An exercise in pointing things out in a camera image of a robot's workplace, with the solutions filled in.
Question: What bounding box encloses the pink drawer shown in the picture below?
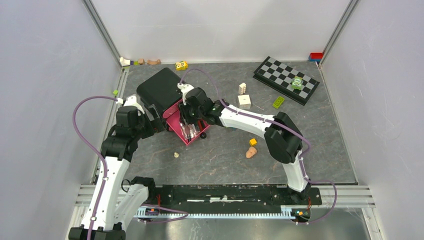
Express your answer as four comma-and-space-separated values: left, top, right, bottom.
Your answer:
166, 111, 210, 146
162, 102, 180, 119

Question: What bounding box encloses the pink top drawer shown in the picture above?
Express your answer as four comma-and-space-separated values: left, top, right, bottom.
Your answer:
162, 102, 180, 119

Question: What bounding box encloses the clear plastic bag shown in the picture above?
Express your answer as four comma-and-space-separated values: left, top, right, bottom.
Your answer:
180, 122, 200, 142

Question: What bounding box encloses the black makeup organizer box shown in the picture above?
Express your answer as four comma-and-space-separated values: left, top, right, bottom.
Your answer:
136, 67, 182, 117

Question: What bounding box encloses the white cube box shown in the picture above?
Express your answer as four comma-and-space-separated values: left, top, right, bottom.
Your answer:
237, 94, 252, 110

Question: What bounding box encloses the beige makeup sponge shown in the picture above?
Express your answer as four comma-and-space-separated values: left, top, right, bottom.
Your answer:
245, 146, 258, 159

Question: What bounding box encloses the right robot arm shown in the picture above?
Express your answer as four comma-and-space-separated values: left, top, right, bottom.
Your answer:
177, 83, 309, 204

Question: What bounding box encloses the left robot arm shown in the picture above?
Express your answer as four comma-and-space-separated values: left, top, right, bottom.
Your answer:
68, 103, 157, 240

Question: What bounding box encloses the yellow toy block face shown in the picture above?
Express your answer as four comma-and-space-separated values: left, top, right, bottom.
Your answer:
175, 61, 189, 71

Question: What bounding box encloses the white stacked block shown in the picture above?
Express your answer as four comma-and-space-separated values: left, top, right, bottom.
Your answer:
238, 82, 247, 95

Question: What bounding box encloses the wooden arch block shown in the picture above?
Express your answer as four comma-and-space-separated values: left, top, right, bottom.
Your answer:
146, 59, 161, 65

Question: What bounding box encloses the yellow cube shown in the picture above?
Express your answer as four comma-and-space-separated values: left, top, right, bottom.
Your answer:
249, 138, 258, 147

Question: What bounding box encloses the white corner block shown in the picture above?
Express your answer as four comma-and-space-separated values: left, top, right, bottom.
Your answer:
119, 56, 131, 67

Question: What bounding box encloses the green lego brick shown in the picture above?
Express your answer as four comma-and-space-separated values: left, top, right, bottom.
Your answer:
272, 96, 285, 109

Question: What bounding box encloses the chessboard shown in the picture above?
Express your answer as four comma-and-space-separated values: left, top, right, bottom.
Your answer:
253, 56, 320, 106

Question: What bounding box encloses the green toy monster block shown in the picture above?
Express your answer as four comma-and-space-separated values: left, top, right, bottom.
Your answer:
291, 76, 303, 90

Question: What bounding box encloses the red blue bricks stack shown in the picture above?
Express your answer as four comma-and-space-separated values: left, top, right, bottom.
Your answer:
308, 52, 324, 63

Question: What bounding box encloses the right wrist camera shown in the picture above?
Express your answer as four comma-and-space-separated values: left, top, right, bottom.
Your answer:
177, 83, 194, 105

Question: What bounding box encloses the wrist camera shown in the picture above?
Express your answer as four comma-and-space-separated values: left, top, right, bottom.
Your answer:
116, 94, 145, 114
177, 83, 194, 105

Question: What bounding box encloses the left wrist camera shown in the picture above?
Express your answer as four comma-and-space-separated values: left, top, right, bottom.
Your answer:
116, 94, 145, 114

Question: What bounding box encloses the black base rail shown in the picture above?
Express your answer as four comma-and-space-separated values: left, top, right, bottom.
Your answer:
146, 184, 323, 214

